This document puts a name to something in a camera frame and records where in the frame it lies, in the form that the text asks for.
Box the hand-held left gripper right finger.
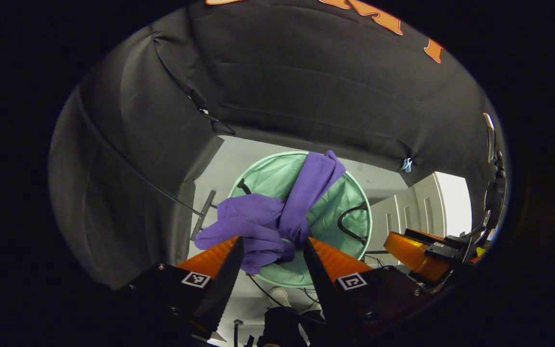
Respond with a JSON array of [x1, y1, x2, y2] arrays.
[[303, 237, 436, 340]]

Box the person's dark trousers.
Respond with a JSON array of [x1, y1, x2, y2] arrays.
[[257, 307, 309, 347]]

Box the black backdrop cloth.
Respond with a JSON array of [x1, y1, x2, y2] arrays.
[[152, 0, 500, 189], [49, 27, 225, 290]]

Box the white panelled cabinet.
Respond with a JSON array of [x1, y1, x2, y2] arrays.
[[368, 173, 448, 252]]

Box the person's white shoe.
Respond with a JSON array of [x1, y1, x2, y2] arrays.
[[268, 286, 292, 309]]

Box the purple corduroy jacket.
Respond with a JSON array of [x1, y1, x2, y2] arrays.
[[194, 150, 347, 275]]

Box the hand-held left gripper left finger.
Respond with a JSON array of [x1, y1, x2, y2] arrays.
[[116, 235, 245, 343]]

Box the green laundry hamper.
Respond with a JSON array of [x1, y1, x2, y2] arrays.
[[228, 151, 373, 289]]

